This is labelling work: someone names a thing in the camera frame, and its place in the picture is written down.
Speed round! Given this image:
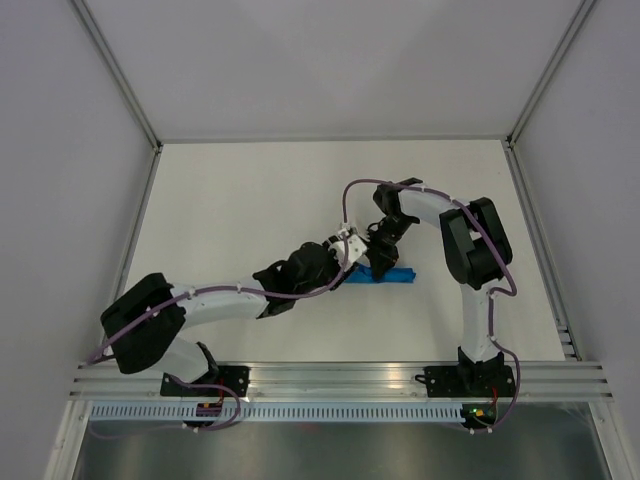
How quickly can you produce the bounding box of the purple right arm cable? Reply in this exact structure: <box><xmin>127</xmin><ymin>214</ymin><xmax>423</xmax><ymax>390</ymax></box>
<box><xmin>341</xmin><ymin>178</ymin><xmax>520</xmax><ymax>401</ymax></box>

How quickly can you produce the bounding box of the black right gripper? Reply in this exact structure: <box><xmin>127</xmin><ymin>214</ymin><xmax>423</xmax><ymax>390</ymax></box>
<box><xmin>359</xmin><ymin>214</ymin><xmax>415</xmax><ymax>282</ymax></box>

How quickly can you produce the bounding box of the aluminium frame post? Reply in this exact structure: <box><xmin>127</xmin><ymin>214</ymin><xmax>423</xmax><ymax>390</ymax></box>
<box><xmin>507</xmin><ymin>0</ymin><xmax>601</xmax><ymax>144</ymax></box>
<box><xmin>67</xmin><ymin>0</ymin><xmax>164</xmax><ymax>151</ymax></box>

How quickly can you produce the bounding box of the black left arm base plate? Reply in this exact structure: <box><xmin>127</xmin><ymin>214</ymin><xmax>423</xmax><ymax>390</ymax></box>
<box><xmin>160</xmin><ymin>365</ymin><xmax>250</xmax><ymax>398</ymax></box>

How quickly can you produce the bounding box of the blue cloth napkin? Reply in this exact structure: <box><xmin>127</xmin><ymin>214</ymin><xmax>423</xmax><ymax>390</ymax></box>
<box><xmin>345</xmin><ymin>264</ymin><xmax>416</xmax><ymax>284</ymax></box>

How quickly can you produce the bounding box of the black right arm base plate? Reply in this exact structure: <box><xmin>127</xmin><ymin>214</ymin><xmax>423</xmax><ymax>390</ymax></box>
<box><xmin>413</xmin><ymin>366</ymin><xmax>516</xmax><ymax>398</ymax></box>

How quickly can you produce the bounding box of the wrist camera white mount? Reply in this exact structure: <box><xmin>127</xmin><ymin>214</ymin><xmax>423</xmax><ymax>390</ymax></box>
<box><xmin>335</xmin><ymin>222</ymin><xmax>357</xmax><ymax>240</ymax></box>
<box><xmin>331</xmin><ymin>234</ymin><xmax>368</xmax><ymax>269</ymax></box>

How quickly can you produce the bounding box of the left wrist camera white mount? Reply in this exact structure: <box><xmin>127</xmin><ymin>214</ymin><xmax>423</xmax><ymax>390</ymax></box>
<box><xmin>331</xmin><ymin>234</ymin><xmax>368</xmax><ymax>269</ymax></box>

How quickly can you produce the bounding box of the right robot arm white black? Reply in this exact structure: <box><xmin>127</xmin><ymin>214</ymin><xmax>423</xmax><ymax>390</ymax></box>
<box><xmin>367</xmin><ymin>178</ymin><xmax>516</xmax><ymax>395</ymax></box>

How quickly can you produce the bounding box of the aluminium frame left post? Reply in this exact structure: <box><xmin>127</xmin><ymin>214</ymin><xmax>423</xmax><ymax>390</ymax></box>
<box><xmin>67</xmin><ymin>0</ymin><xmax>164</xmax><ymax>151</ymax></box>

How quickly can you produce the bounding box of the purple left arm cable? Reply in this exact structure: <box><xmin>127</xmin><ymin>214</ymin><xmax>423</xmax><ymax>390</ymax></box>
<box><xmin>87</xmin><ymin>238</ymin><xmax>351</xmax><ymax>401</ymax></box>

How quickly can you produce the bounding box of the aluminium frame right post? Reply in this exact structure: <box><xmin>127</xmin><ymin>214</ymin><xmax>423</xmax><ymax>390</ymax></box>
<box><xmin>507</xmin><ymin>0</ymin><xmax>601</xmax><ymax>144</ymax></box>

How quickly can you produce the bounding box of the white slotted cable duct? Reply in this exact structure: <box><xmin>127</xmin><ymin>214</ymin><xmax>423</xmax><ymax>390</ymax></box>
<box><xmin>90</xmin><ymin>400</ymin><xmax>464</xmax><ymax>423</ymax></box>

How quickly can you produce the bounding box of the aluminium mounting rail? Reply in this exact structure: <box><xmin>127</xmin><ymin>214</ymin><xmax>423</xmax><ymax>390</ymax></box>
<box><xmin>68</xmin><ymin>361</ymin><xmax>613</xmax><ymax>403</ymax></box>

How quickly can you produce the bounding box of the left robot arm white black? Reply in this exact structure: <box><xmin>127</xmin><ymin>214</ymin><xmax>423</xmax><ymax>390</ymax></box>
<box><xmin>100</xmin><ymin>239</ymin><xmax>366</xmax><ymax>396</ymax></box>

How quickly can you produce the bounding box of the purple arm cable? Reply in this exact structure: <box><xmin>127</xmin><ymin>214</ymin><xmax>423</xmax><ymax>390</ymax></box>
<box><xmin>87</xmin><ymin>238</ymin><xmax>351</xmax><ymax>401</ymax></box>
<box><xmin>341</xmin><ymin>178</ymin><xmax>520</xmax><ymax>401</ymax></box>

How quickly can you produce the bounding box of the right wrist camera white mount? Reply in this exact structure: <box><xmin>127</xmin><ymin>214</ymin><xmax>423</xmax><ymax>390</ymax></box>
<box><xmin>335</xmin><ymin>222</ymin><xmax>357</xmax><ymax>240</ymax></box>

